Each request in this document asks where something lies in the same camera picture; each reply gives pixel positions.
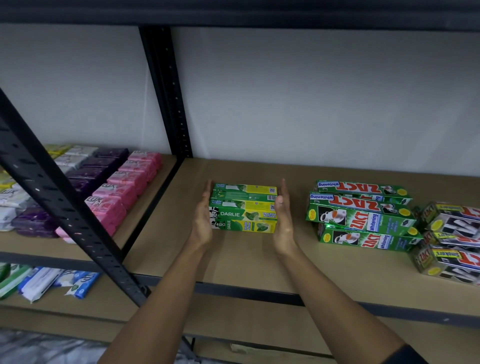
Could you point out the person's right hand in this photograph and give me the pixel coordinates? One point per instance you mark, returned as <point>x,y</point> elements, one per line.
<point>285,232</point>

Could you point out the person's left hand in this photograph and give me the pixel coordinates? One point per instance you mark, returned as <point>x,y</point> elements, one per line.
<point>200,228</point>

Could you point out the person's left fingers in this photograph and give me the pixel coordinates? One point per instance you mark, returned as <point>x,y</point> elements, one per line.
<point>205,197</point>

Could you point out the person's right thumb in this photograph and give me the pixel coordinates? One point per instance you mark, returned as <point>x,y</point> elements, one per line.
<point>278,200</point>

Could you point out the green yellow toothpaste box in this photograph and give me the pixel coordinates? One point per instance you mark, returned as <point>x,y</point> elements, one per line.
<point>245,226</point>
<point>243,213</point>
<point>245,188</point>
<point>243,197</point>

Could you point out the person's right forearm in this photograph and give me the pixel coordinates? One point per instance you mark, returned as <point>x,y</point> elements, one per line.
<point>337,307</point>

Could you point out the person's left forearm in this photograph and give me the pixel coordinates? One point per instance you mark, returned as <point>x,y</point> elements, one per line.
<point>157,303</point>

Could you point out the green red toothpaste box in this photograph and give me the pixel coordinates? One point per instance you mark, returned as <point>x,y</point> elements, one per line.
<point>363,240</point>
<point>363,188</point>
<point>360,204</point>
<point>360,220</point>

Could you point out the row of pink soap bars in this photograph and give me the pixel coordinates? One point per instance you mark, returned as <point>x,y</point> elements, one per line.
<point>116,193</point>

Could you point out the row of purple soap bars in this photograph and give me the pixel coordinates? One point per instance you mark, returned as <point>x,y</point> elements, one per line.
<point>86,174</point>

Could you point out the black metal shelf rack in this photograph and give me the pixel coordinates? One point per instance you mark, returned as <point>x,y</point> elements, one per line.
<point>56,195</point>

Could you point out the yellow soap bar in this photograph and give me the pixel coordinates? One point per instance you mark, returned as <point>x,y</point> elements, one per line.
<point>56,150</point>

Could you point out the silver black toothpaste box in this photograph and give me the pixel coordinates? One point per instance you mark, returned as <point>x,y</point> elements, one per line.
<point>453,240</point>
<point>455,210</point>
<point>446,262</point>
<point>455,226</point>

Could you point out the row of white soap bars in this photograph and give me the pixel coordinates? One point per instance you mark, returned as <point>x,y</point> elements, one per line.
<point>15,198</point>

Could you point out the black sleeve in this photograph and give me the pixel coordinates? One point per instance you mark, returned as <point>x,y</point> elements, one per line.
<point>405,356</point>

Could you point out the green white soap packet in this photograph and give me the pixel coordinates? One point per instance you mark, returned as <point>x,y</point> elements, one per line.
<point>13,279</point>

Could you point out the grey plastic sheet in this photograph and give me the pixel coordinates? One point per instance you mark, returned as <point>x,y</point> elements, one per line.
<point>56,348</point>

